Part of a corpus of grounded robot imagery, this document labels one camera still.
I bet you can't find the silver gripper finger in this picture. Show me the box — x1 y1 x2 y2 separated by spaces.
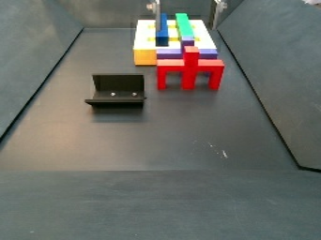
211 0 228 29
147 0 160 29

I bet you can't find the purple m-shaped block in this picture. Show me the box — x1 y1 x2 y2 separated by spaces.
155 37 217 59

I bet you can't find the yellow white slotted board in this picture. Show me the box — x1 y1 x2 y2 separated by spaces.
132 20 211 66

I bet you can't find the green rectangular block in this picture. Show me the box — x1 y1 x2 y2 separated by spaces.
175 13 193 40

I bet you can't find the blue rectangular block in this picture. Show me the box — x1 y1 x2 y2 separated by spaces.
155 13 169 46

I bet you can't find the red m-shaped block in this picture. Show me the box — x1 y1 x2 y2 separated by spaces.
156 46 224 90

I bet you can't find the black angle bracket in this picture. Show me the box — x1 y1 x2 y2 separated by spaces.
85 73 145 106

